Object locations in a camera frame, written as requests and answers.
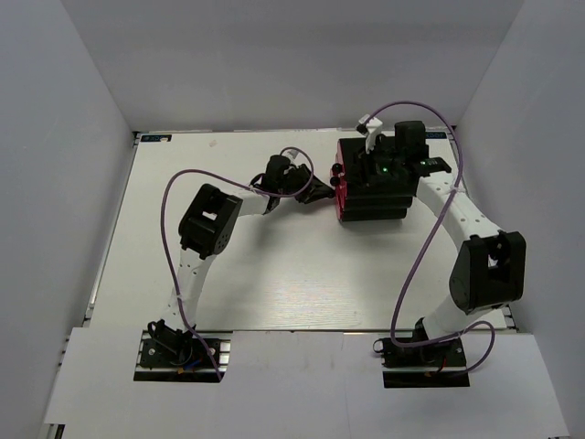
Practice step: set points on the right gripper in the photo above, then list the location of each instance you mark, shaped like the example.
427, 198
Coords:
360, 172

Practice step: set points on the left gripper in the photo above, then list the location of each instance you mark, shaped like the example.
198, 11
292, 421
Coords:
315, 190

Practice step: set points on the black drawer organizer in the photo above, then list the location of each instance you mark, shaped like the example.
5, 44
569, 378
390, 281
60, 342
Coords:
372, 203

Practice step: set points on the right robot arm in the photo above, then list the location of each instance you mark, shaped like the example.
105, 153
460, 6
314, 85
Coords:
489, 271

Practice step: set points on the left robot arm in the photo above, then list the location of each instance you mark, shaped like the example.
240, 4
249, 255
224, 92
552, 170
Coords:
207, 225

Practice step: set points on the blue label right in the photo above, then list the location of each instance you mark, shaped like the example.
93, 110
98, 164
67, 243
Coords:
436, 135

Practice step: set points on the blue label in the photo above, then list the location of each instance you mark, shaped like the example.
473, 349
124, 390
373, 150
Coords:
155, 138
436, 135

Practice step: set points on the blue label left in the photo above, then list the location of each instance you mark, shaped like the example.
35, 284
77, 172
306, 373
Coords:
155, 138

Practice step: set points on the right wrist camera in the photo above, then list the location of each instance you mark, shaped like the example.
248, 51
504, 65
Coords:
370, 127

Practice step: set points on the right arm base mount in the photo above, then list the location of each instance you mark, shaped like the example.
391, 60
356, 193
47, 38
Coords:
432, 367

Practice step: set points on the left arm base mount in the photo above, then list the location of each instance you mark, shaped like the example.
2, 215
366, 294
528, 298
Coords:
167, 355

